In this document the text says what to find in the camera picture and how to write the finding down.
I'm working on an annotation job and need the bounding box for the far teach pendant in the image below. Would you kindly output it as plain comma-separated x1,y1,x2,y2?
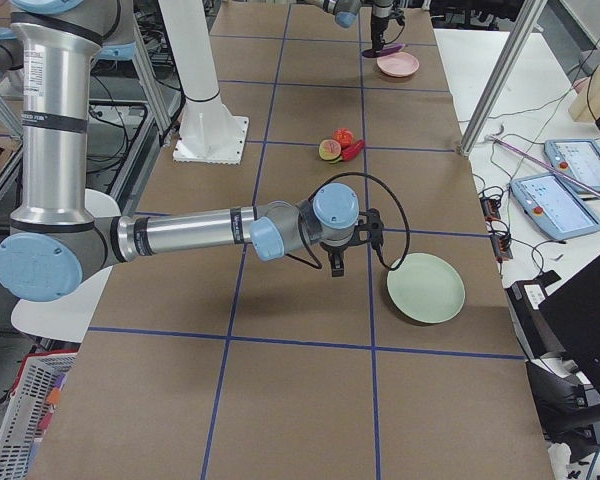
544,139,600,191

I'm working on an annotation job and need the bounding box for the near teach pendant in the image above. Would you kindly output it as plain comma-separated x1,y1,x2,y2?
510,173,600,241

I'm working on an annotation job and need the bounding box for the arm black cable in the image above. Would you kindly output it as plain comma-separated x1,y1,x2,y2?
285,172,411,273

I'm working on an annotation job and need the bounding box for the white plastic basket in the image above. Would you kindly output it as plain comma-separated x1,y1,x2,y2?
0,350,77,479

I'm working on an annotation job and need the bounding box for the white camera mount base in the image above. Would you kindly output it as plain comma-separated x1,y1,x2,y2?
173,99,249,165

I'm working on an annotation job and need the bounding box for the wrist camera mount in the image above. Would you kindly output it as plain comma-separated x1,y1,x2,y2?
348,208,384,252

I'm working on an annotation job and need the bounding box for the white chair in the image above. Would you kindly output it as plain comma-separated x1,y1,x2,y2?
0,174,120,342

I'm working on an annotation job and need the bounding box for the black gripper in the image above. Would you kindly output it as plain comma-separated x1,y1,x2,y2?
321,242,349,277
371,4,391,38

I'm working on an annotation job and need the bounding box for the red chili pepper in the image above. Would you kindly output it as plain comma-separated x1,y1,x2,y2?
340,139,365,162

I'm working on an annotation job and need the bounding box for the red pomegranate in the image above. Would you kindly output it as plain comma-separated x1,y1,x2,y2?
332,128,355,148

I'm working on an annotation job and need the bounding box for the teach pendant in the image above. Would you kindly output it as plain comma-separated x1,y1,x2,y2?
510,173,600,241
544,139,600,191

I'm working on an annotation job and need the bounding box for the black monitor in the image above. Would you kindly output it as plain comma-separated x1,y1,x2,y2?
540,254,600,384

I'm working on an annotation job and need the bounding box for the white camera pole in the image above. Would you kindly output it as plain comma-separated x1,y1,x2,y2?
159,0,220,103

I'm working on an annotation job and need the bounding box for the pink plate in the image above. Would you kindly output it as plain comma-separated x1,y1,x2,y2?
376,51,420,78

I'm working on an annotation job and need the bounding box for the purple eggplant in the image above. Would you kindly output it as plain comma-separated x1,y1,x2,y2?
361,43,405,58

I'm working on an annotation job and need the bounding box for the peach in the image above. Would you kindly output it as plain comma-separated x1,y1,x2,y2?
318,139,342,162

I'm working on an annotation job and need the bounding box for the green plate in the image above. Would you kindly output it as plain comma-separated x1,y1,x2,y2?
387,253,466,324

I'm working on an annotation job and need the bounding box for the aluminium frame post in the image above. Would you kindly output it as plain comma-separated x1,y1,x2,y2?
458,0,547,157

